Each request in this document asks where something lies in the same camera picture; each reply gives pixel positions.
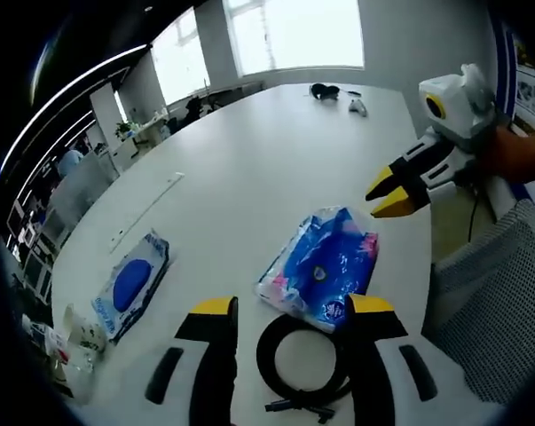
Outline clear plastic water bottle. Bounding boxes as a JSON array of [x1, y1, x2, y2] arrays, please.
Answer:
[[20, 312, 95, 396]]

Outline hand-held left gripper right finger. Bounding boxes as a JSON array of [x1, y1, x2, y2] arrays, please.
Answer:
[[344, 292, 448, 426]]

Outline white paper cup green print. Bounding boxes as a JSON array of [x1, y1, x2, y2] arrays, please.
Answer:
[[62, 304, 108, 356]]

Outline white table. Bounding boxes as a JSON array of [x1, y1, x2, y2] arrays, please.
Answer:
[[49, 83, 450, 426]]

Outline person's right hand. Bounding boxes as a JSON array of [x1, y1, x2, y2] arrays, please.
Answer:
[[473, 126, 535, 183]]

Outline blue tissue packet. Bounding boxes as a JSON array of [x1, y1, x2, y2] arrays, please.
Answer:
[[254, 204, 380, 334]]

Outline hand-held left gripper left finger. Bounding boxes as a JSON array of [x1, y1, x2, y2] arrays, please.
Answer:
[[136, 295, 240, 426]]

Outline white table socket strip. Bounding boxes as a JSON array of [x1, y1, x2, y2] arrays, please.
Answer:
[[109, 171, 186, 254]]

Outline grey partition panel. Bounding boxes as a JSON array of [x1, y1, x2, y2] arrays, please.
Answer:
[[49, 157, 120, 214]]

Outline black headphones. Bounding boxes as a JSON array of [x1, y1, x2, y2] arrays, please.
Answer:
[[310, 83, 342, 101]]

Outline narrow bright window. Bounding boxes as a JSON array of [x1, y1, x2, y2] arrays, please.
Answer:
[[151, 11, 210, 106]]

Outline wide bright window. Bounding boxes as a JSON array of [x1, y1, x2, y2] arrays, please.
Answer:
[[222, 0, 366, 75]]

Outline wet wipes packet blue lid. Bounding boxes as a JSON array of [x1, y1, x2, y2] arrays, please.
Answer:
[[90, 228, 171, 345]]

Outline grey mesh office chair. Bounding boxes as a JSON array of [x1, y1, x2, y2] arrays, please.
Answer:
[[421, 199, 535, 405]]

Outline curved ceiling light strip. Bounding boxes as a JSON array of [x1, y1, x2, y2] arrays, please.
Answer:
[[0, 43, 148, 174]]

